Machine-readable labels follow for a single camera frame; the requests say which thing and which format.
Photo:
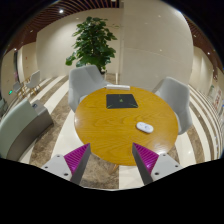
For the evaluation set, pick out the grey chair right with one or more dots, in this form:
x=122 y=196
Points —
x=177 y=96

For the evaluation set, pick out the black mouse pad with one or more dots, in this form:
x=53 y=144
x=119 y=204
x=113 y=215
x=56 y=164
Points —
x=118 y=101

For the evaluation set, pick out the grey chair left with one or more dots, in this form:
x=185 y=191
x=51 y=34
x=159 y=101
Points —
x=83 y=81

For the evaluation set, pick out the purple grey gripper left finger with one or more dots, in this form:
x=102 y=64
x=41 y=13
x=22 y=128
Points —
x=71 y=166

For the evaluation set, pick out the green potted plant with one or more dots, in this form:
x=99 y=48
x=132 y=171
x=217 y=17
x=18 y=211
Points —
x=92 y=44

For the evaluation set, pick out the grey green sofa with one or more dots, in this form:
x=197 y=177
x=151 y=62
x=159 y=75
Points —
x=21 y=126

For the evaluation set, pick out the white computer mouse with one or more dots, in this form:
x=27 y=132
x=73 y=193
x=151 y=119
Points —
x=144 y=127

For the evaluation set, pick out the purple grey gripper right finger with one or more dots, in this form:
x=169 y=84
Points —
x=153 y=166

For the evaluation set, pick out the distant small grey chair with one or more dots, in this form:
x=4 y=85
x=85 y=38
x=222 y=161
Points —
x=17 y=88

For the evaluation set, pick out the white keyboard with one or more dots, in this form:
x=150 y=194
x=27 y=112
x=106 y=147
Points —
x=117 y=87

